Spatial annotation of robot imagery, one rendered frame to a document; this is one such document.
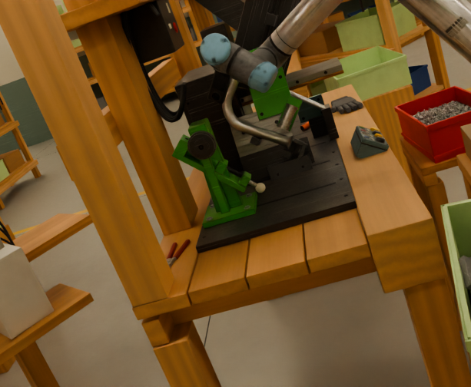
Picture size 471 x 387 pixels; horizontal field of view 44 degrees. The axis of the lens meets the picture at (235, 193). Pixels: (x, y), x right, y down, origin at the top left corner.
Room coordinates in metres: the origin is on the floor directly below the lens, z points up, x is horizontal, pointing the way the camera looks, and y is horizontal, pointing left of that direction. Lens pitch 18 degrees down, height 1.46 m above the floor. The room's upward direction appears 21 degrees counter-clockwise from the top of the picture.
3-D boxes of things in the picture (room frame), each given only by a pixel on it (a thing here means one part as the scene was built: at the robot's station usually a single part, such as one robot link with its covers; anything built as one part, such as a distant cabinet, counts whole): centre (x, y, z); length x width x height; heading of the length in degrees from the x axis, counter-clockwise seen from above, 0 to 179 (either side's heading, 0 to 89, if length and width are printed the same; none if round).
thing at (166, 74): (1.96, 0.19, 1.23); 1.30 x 0.05 x 0.09; 169
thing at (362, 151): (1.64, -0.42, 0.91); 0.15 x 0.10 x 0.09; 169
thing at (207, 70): (2.02, -0.05, 1.07); 0.30 x 0.18 x 0.34; 169
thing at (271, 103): (1.80, -0.22, 1.17); 0.13 x 0.12 x 0.20; 169
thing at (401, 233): (1.83, -0.44, 0.82); 1.50 x 0.14 x 0.15; 169
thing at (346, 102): (2.18, -0.51, 0.91); 0.20 x 0.11 x 0.03; 178
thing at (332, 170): (1.89, -0.17, 0.89); 1.10 x 0.42 x 0.02; 169
